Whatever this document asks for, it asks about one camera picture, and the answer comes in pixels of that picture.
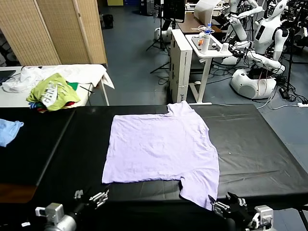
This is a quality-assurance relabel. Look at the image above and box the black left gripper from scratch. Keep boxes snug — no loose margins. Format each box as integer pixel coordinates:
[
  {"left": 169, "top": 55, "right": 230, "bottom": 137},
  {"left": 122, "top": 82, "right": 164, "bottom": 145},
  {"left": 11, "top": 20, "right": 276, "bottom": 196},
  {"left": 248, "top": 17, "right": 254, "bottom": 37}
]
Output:
[{"left": 72, "top": 189, "right": 110, "bottom": 217}]

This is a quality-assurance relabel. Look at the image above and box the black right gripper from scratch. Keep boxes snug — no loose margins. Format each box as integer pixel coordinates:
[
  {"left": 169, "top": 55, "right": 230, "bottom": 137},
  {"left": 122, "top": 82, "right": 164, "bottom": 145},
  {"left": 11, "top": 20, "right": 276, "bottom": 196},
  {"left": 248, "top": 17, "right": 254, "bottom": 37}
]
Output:
[{"left": 208, "top": 192, "right": 256, "bottom": 224}]

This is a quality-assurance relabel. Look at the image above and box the lavender printed t-shirt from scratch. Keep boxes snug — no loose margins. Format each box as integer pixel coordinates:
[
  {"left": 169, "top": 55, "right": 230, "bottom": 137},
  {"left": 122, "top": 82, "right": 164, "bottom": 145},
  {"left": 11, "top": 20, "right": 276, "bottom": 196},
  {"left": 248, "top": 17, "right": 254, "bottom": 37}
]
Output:
[{"left": 102, "top": 100, "right": 220, "bottom": 211}]

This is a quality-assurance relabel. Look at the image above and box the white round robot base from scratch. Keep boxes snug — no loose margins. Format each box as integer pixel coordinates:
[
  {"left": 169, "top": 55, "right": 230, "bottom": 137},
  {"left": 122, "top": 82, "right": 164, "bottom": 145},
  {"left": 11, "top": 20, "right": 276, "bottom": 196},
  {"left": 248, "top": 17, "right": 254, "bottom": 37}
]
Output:
[{"left": 154, "top": 26, "right": 173, "bottom": 43}]

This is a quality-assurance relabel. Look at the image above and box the large black vinyl table cover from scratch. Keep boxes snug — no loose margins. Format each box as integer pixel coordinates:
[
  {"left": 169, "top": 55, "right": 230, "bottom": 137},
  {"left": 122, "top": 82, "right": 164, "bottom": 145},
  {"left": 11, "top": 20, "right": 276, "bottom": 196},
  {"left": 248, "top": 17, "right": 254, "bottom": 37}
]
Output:
[{"left": 36, "top": 103, "right": 308, "bottom": 212}]

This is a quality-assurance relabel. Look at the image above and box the light blue cloth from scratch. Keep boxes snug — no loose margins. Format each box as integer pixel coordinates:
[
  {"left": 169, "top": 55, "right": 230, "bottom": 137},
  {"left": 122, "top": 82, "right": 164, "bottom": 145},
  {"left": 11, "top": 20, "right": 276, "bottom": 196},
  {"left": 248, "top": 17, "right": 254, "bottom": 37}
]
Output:
[{"left": 0, "top": 118, "right": 25, "bottom": 148}]

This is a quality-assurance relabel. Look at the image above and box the thin black rod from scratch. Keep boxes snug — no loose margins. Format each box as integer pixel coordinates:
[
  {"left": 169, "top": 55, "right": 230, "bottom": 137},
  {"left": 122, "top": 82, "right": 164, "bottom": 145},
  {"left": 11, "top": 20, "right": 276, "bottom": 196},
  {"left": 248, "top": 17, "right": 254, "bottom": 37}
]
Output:
[{"left": 80, "top": 85, "right": 96, "bottom": 94}]

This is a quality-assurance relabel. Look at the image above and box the yellow-green garment pile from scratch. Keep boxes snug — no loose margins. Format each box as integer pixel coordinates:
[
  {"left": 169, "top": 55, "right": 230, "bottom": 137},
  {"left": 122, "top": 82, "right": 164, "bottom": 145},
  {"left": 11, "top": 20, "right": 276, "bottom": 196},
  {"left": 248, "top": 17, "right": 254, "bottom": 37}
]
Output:
[{"left": 26, "top": 73, "right": 81, "bottom": 112}]

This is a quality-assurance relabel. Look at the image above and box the white cloth-covered folding table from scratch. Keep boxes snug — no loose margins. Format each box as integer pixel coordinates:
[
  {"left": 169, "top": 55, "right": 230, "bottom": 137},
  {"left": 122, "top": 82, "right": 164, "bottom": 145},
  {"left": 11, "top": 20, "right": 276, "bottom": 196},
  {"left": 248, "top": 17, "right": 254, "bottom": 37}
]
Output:
[{"left": 0, "top": 64, "right": 116, "bottom": 108}]

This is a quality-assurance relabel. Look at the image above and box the white plastic bag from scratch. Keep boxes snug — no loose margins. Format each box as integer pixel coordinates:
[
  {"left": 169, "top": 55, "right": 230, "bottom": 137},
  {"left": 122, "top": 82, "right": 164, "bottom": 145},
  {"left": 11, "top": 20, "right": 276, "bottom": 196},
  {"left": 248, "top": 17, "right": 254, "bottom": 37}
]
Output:
[{"left": 2, "top": 66, "right": 45, "bottom": 93}]

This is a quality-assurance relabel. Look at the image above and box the white height-adjustable desk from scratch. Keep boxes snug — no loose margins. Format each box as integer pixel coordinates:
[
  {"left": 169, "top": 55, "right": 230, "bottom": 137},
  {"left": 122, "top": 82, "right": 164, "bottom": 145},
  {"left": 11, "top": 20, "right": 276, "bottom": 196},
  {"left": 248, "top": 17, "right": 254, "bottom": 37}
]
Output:
[{"left": 185, "top": 33, "right": 233, "bottom": 105}]

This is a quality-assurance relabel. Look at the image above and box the tall white cardboard box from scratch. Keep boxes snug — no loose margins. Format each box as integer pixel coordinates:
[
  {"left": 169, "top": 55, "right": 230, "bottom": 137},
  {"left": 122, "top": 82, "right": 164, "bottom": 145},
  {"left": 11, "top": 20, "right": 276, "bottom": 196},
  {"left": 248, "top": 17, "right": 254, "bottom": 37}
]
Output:
[{"left": 169, "top": 28, "right": 193, "bottom": 105}]

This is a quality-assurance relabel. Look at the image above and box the dark laptop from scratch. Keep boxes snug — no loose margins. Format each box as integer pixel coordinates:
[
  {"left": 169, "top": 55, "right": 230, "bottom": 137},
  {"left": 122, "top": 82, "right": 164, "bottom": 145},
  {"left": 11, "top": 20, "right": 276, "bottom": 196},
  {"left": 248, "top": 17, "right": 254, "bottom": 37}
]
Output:
[{"left": 0, "top": 70, "right": 17, "bottom": 85}]

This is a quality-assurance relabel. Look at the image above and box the black light stand pole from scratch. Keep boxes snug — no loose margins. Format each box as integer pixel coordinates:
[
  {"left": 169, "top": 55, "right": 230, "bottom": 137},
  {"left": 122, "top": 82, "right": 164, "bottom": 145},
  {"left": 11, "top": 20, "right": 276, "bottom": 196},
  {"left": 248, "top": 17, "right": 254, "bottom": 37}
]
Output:
[{"left": 285, "top": 26, "right": 298, "bottom": 94}]

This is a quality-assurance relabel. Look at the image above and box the white cylinder container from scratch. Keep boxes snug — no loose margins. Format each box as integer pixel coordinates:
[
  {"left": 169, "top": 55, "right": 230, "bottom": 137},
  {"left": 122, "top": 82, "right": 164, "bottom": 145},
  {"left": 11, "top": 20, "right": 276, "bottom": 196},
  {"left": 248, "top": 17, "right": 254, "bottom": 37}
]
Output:
[{"left": 201, "top": 34, "right": 210, "bottom": 54}]

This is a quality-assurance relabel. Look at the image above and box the bamboo folding screen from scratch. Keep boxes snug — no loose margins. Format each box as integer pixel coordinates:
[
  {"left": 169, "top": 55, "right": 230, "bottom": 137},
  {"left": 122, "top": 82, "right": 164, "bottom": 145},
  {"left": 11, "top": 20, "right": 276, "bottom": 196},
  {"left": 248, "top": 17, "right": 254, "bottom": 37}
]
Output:
[{"left": 0, "top": 0, "right": 108, "bottom": 66}]

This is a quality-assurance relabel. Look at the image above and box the white humanoid robot on base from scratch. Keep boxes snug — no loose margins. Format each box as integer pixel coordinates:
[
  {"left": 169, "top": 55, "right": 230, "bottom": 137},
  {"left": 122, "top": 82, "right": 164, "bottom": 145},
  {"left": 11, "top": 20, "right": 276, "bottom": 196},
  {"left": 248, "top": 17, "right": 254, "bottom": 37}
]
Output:
[{"left": 230, "top": 0, "right": 289, "bottom": 99}]

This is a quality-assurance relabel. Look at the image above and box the black tripod stand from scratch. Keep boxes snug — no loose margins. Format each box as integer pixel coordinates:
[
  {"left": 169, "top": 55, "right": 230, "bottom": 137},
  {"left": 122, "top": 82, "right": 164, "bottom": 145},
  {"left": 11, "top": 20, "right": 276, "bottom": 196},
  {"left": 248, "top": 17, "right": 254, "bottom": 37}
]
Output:
[{"left": 146, "top": 0, "right": 170, "bottom": 52}]

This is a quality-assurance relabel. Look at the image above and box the black bin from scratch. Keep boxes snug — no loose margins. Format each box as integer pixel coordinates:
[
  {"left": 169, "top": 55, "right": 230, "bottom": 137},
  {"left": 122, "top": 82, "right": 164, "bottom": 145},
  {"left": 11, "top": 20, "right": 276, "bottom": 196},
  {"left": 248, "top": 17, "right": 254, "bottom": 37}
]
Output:
[{"left": 103, "top": 14, "right": 114, "bottom": 29}]

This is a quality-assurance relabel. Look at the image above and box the brown wooden desk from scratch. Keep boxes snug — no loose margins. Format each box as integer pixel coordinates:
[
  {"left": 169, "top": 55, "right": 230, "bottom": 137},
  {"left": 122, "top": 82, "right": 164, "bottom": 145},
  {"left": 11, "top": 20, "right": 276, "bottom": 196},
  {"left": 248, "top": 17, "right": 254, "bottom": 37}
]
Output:
[{"left": 177, "top": 12, "right": 227, "bottom": 34}]

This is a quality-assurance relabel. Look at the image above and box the white curved cover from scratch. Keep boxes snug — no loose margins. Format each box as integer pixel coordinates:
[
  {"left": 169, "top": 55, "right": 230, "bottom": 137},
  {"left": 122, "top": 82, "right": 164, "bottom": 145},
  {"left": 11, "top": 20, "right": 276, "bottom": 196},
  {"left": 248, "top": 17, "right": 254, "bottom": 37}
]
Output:
[{"left": 193, "top": 0, "right": 219, "bottom": 22}]

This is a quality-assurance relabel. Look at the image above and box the black monitor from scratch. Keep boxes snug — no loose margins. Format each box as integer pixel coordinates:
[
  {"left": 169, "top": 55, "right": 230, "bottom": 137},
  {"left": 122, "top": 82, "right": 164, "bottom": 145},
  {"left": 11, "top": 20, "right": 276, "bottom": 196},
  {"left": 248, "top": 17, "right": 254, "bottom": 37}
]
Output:
[{"left": 163, "top": 0, "right": 186, "bottom": 24}]

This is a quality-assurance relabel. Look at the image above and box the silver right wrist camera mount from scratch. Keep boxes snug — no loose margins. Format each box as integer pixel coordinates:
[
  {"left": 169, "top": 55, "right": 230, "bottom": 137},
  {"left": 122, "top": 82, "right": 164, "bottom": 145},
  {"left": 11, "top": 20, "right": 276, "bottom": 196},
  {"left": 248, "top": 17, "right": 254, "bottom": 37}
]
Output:
[{"left": 252, "top": 205, "right": 274, "bottom": 228}]

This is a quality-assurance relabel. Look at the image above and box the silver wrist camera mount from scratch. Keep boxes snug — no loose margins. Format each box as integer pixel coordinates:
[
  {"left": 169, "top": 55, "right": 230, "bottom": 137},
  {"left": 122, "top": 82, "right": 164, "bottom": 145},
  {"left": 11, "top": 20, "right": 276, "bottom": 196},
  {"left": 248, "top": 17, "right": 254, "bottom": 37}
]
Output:
[
  {"left": 252, "top": 205, "right": 274, "bottom": 228},
  {"left": 35, "top": 203, "right": 64, "bottom": 224}
]

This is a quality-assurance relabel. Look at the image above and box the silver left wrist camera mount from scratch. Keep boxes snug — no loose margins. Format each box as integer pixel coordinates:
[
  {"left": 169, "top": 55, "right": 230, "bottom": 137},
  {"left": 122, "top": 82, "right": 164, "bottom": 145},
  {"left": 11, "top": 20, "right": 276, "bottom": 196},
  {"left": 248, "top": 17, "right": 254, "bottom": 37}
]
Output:
[{"left": 35, "top": 203, "right": 64, "bottom": 224}]

